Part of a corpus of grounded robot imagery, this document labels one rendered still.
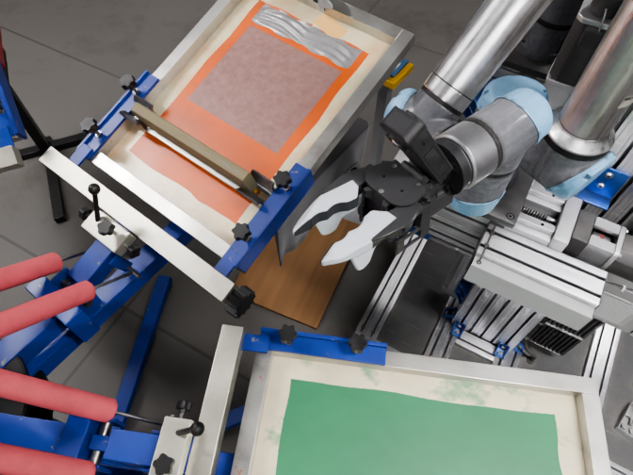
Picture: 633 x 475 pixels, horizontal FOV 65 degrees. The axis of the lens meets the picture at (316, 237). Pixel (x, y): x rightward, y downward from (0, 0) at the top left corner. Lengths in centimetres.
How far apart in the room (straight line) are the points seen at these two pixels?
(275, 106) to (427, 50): 224
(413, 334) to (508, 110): 152
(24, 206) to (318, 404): 219
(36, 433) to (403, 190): 97
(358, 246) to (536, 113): 30
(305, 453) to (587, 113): 86
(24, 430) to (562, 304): 117
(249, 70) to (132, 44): 227
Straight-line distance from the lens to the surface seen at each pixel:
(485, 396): 127
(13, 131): 156
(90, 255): 134
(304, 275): 237
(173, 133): 135
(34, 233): 289
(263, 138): 138
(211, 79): 154
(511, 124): 65
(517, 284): 115
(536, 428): 129
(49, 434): 125
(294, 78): 146
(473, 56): 76
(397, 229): 52
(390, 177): 57
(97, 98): 341
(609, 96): 88
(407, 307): 212
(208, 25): 163
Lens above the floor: 212
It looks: 58 degrees down
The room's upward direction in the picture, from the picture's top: straight up
